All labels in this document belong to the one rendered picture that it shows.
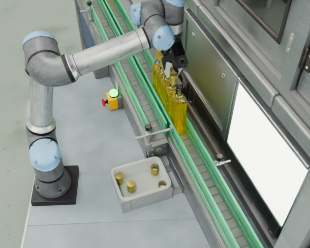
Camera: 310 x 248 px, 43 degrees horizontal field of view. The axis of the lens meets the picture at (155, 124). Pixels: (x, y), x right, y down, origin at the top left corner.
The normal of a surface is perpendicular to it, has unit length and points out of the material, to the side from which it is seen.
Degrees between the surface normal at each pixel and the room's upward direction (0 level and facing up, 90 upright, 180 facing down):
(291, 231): 90
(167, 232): 0
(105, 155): 0
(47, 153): 10
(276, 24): 90
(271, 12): 90
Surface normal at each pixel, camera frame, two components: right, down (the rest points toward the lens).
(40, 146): 0.07, -0.57
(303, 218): -0.94, 0.25
